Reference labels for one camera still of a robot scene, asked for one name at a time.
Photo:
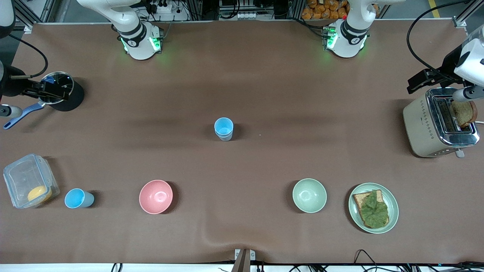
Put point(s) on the clear plastic container blue seal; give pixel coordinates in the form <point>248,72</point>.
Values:
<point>22,177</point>

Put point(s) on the green lettuce leaf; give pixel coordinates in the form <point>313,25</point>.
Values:
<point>374,211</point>

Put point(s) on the pink bowl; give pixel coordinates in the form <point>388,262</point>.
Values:
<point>155,197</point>

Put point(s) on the brown bread slice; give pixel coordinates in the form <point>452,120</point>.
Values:
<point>464,113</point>

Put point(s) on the pale green plate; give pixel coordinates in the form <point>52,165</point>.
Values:
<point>393,206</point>

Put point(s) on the white power strip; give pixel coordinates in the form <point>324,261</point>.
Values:
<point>249,15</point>
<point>163,6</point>

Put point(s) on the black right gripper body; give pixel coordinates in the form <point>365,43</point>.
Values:
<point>12,80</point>

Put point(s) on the bag of orange buns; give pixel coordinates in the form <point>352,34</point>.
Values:
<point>325,9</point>

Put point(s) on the pale green bowl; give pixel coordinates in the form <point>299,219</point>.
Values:
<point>309,195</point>

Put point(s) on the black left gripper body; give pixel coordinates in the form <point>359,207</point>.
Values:
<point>448,65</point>

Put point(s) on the aluminium frame profile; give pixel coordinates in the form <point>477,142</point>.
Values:
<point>467,15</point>
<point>32,13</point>

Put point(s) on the brown table mat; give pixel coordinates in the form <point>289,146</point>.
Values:
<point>264,94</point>

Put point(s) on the glass lid with blue knob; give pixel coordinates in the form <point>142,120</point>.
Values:
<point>65,80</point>

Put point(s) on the yellow food piece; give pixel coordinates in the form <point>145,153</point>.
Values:
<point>39,194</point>

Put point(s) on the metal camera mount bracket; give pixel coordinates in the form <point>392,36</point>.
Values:
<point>244,260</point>

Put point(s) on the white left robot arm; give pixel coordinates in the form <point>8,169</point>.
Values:
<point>351,41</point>

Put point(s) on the toasted bread slice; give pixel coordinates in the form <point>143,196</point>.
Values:
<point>357,204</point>

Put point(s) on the beige chrome toaster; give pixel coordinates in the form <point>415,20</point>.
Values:
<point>419,128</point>

